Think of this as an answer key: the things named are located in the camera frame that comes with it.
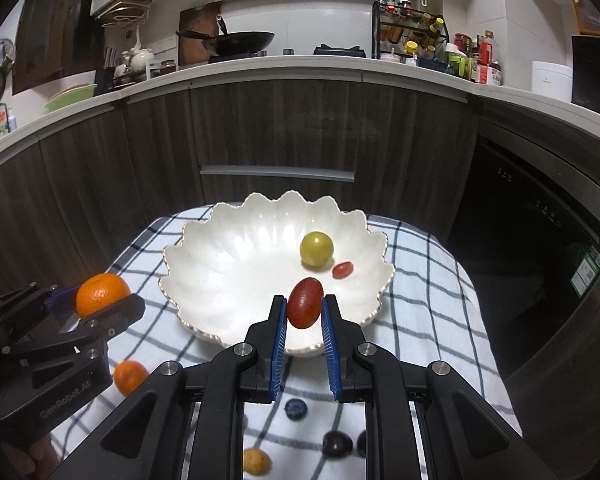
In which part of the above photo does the orange mandarin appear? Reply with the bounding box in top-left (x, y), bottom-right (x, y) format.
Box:
top-left (112, 360), bottom-right (149, 396)
top-left (76, 273), bottom-right (131, 318)

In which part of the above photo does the person left hand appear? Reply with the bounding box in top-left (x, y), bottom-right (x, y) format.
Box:
top-left (1, 434), bottom-right (60, 480)

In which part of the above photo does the brown longan lower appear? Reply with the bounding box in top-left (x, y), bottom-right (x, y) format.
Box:
top-left (242, 448), bottom-right (272, 476)

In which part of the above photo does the blueberry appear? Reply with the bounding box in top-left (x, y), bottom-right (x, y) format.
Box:
top-left (284, 398), bottom-right (309, 422)

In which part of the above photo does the black white checked cloth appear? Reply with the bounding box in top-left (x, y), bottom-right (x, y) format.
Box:
top-left (49, 204), bottom-right (524, 480)

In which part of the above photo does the white scalloped ceramic bowl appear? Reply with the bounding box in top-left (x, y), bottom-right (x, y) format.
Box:
top-left (159, 191), bottom-right (396, 348)

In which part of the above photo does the green plastic basin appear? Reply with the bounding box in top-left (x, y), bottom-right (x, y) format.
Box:
top-left (44, 84), bottom-right (97, 113)

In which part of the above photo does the small red cherry tomato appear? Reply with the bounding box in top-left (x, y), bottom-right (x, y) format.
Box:
top-left (332, 261), bottom-right (354, 280)

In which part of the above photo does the black built-in dishwasher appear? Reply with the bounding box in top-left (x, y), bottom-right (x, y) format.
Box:
top-left (448, 136), bottom-right (600, 378)

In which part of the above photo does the green round fruit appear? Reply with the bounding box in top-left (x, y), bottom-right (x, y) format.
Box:
top-left (300, 231), bottom-right (334, 268)

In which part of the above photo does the white teapot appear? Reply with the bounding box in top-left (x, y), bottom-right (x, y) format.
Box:
top-left (129, 49), bottom-right (155, 73)

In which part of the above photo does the black wok pan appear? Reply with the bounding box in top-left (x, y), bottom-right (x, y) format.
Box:
top-left (176, 14), bottom-right (275, 58)

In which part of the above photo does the wooden cutting board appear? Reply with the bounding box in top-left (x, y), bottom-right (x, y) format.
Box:
top-left (177, 1), bottom-right (222, 68)

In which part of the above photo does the black gas stove grate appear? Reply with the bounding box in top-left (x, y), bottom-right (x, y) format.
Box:
top-left (313, 44), bottom-right (366, 58)

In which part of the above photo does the red sauce bottle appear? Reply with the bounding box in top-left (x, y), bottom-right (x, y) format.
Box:
top-left (477, 30), bottom-right (503, 86)

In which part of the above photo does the black microwave oven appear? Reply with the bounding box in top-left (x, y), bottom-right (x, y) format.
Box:
top-left (571, 36), bottom-right (600, 114)

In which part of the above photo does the black spice rack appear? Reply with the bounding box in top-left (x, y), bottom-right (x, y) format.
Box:
top-left (370, 0), bottom-right (450, 60)

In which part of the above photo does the silver drawer handle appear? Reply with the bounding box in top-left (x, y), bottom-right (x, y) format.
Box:
top-left (199, 165), bottom-right (355, 183)

